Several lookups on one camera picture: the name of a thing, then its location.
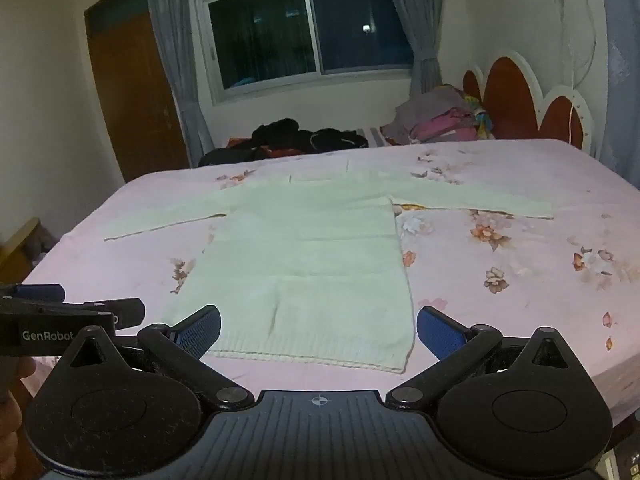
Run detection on pile of dark clothes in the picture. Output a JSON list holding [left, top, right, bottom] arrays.
[[199, 118, 371, 168]]

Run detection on bluish patterned cloth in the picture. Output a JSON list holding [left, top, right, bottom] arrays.
[[595, 0, 640, 177]]

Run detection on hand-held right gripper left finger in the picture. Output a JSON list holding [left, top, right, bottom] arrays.
[[59, 305, 256, 411]]

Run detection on red and white headboard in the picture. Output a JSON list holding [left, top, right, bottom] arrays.
[[462, 50, 596, 157]]

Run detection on white towel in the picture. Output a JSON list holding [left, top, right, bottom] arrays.
[[103, 170, 554, 374]]

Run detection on sliding glass window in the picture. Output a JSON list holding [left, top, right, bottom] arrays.
[[192, 0, 416, 106]]

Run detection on bed with pink floral sheet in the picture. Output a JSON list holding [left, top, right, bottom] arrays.
[[22, 138, 640, 426]]

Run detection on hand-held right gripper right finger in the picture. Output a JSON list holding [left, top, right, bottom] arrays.
[[386, 306, 587, 411]]

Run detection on grey curtain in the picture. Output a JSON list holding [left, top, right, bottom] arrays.
[[141, 0, 216, 168], [380, 0, 449, 99]]

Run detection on wooden furniture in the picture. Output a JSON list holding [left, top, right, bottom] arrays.
[[0, 217, 56, 286]]

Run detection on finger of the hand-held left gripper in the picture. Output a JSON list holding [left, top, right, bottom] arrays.
[[0, 284, 67, 304], [82, 298, 146, 334]]

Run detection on brown wooden door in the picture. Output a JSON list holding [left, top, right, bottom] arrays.
[[84, 0, 191, 183]]

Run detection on striped cloth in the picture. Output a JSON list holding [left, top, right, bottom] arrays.
[[357, 126, 387, 148]]

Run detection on person's left hand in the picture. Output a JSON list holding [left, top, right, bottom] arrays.
[[0, 358, 39, 461]]

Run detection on pile of folded clothes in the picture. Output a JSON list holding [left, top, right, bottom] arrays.
[[381, 85, 496, 147]]

